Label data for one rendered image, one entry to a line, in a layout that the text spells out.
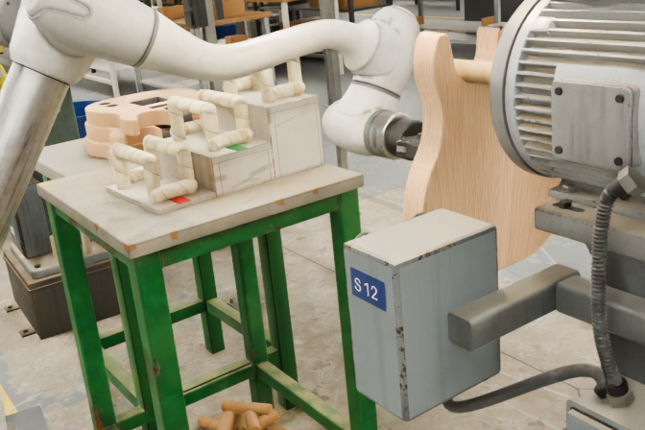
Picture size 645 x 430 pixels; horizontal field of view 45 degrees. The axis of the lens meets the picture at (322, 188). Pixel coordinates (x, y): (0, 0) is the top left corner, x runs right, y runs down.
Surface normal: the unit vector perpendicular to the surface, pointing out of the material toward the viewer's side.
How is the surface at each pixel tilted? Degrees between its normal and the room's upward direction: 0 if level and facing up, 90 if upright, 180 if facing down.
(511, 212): 92
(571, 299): 90
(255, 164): 90
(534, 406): 0
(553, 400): 0
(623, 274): 107
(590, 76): 70
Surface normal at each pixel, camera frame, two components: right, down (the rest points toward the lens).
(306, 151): 0.61, 0.18
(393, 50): 0.42, 0.11
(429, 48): -0.80, -0.03
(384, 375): -0.81, 0.25
